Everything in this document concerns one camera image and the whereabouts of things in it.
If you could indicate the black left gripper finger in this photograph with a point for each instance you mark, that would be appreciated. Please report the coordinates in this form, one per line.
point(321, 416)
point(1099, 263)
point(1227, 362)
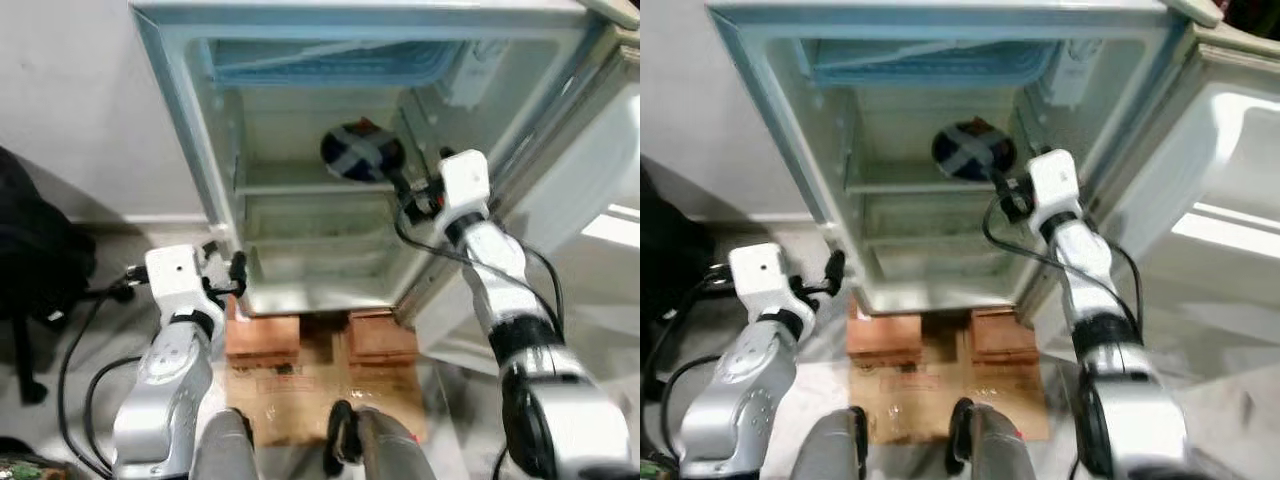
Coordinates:
point(836, 272)
point(238, 272)

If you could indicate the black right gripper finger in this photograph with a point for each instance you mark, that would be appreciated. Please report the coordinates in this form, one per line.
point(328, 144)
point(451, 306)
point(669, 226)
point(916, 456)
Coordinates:
point(399, 182)
point(998, 181)

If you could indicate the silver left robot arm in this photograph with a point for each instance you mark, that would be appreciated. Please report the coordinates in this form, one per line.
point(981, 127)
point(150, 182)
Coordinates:
point(165, 400)
point(735, 400)

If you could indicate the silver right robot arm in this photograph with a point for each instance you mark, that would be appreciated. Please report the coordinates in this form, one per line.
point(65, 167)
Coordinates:
point(1110, 330)
point(520, 320)

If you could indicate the clear fridge crisper drawer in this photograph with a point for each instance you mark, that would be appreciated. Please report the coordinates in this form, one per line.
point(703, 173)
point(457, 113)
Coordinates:
point(320, 240)
point(930, 240)

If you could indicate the clear fridge shelf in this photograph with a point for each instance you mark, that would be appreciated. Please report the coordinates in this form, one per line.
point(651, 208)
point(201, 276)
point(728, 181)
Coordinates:
point(890, 180)
point(290, 180)

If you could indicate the white fridge thermostat box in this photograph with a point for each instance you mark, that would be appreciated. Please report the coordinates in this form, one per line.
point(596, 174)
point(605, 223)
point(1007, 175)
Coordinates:
point(468, 80)
point(1068, 80)

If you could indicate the grey white fridge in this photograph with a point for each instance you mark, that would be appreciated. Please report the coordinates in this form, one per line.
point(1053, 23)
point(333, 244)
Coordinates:
point(190, 130)
point(770, 130)

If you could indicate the white fridge door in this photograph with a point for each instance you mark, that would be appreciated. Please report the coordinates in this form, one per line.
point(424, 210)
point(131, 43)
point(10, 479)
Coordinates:
point(590, 170)
point(1210, 160)

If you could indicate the red brown brick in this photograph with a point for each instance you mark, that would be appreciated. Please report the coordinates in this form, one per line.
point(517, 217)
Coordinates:
point(383, 335)
point(1000, 335)
point(262, 338)
point(885, 338)

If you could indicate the brown cardboard floor sheet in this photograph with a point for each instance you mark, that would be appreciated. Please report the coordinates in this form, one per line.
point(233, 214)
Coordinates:
point(300, 395)
point(915, 395)

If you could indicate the light blue freezer flap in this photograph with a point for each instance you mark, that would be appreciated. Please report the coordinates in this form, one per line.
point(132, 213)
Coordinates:
point(930, 65)
point(330, 65)

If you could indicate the black office chair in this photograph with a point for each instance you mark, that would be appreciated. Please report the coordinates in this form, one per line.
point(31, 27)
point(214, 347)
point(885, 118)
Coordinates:
point(665, 250)
point(40, 250)

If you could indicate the grey left robot leg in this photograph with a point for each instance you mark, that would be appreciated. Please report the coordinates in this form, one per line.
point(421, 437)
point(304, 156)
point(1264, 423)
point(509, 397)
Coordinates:
point(830, 450)
point(222, 450)

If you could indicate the grey robot leg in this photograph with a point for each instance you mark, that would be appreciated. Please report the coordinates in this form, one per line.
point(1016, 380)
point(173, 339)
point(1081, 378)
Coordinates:
point(222, 450)
point(1000, 450)
point(830, 450)
point(390, 450)

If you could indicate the grey right robot leg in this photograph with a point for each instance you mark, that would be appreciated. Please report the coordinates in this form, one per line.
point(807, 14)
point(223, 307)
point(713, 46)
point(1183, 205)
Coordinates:
point(1000, 450)
point(390, 450)

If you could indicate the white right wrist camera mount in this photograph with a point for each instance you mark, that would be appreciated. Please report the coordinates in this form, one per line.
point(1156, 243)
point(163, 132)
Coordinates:
point(465, 185)
point(1055, 185)

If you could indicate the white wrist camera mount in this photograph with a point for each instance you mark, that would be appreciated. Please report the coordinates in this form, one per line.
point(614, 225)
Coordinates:
point(178, 280)
point(1055, 185)
point(762, 278)
point(465, 185)

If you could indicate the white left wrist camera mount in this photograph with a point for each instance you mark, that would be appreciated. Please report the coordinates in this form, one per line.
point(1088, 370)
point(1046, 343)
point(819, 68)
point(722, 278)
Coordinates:
point(178, 280)
point(762, 278)

